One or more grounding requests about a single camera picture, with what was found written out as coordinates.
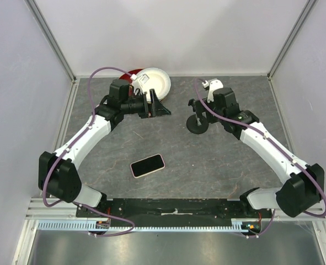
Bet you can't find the aluminium frame post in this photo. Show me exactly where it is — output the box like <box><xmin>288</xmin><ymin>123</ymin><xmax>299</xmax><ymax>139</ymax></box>
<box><xmin>267</xmin><ymin>0</ymin><xmax>318</xmax><ymax>81</ymax></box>
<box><xmin>24</xmin><ymin>0</ymin><xmax>77</xmax><ymax>83</ymax></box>

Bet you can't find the white paper plate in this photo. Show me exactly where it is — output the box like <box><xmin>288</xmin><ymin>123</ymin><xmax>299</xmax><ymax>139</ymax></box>
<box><xmin>131</xmin><ymin>67</ymin><xmax>172</xmax><ymax>102</ymax></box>

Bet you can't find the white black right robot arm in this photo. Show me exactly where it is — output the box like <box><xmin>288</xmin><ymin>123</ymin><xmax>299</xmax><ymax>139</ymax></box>
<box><xmin>186</xmin><ymin>84</ymin><xmax>326</xmax><ymax>218</ymax></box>

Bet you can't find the black phone stand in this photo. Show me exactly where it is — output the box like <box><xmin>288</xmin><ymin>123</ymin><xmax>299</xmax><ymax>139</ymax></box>
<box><xmin>186</xmin><ymin>99</ymin><xmax>209</xmax><ymax>134</ymax></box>

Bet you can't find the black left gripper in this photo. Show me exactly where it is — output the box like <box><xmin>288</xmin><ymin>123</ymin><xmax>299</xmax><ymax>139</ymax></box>
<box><xmin>121</xmin><ymin>89</ymin><xmax>171</xmax><ymax>119</ymax></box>

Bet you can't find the aluminium front rail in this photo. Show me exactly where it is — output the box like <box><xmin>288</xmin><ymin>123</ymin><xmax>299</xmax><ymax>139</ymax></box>
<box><xmin>24</xmin><ymin>197</ymin><xmax>326</xmax><ymax>221</ymax></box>

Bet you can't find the aluminium frame post left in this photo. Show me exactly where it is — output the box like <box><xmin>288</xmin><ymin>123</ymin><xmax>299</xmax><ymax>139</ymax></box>
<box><xmin>24</xmin><ymin>0</ymin><xmax>77</xmax><ymax>83</ymax></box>

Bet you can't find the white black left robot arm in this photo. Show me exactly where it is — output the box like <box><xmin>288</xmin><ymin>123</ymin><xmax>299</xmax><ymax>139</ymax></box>
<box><xmin>38</xmin><ymin>79</ymin><xmax>171</xmax><ymax>217</ymax></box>

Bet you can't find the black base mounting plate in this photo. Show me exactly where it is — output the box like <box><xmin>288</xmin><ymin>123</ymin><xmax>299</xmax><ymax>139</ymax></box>
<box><xmin>76</xmin><ymin>198</ymin><xmax>272</xmax><ymax>222</ymax></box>

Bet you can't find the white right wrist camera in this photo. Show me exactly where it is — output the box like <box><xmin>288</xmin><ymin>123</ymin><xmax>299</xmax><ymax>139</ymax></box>
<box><xmin>202</xmin><ymin>78</ymin><xmax>224</xmax><ymax>103</ymax></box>

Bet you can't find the light blue cable duct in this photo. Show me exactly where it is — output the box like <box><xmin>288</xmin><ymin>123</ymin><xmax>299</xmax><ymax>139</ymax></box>
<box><xmin>37</xmin><ymin>220</ymin><xmax>260</xmax><ymax>232</ymax></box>

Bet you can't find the aluminium frame post right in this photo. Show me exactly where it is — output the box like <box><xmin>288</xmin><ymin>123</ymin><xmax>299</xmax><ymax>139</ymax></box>
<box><xmin>267</xmin><ymin>0</ymin><xmax>318</xmax><ymax>81</ymax></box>

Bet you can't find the pink smartphone black screen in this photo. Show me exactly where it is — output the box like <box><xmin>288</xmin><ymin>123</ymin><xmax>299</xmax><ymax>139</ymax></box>
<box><xmin>130</xmin><ymin>154</ymin><xmax>165</xmax><ymax>178</ymax></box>

